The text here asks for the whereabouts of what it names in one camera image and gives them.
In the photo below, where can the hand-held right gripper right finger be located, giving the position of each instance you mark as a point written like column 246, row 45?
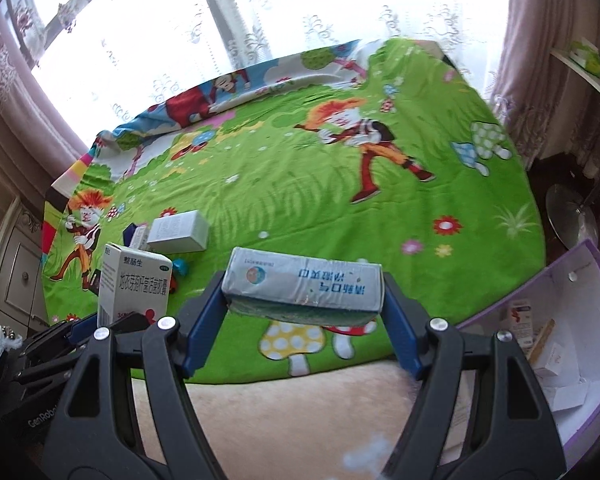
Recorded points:
column 402, row 330

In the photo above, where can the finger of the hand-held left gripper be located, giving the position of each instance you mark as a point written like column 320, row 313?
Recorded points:
column 132, row 324
column 75, row 327

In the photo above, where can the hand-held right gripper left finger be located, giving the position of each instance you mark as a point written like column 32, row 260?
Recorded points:
column 202, row 325

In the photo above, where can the white medicine box red figure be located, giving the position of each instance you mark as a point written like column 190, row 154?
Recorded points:
column 130, row 285

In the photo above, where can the plastic-wrapped toothpaste box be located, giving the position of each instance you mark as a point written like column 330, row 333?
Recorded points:
column 300, row 280

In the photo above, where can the purple storage box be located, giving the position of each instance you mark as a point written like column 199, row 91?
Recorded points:
column 580, row 300

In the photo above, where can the cream bedside cabinet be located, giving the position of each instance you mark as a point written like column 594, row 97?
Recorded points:
column 20, row 265

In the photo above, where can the narrow white box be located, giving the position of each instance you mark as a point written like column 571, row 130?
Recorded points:
column 141, row 239

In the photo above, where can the dark blue box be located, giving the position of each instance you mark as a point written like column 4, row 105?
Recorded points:
column 130, row 234

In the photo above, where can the white box with grey text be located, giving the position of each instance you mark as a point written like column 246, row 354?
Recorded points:
column 177, row 230

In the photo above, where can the small box with red label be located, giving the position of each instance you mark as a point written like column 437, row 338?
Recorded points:
column 521, row 320

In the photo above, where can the beige narrow box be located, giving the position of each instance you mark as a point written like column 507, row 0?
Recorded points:
column 541, row 340

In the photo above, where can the small white box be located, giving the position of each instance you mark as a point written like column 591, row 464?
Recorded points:
column 565, row 396
column 557, row 360

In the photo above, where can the green cartoon printed blanket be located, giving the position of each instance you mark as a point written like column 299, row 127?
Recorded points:
column 330, row 185

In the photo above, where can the round metal fan base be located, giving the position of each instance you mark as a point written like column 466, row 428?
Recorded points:
column 570, row 215

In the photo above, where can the pink patterned curtain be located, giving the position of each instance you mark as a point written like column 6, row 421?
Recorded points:
column 15, row 110
column 540, row 60

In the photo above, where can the white shelf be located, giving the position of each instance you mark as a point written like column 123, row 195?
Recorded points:
column 590, row 80

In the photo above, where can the white lace curtain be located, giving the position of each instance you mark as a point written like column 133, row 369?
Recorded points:
column 280, row 20

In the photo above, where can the green tissue box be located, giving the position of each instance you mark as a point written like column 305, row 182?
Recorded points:
column 587, row 57

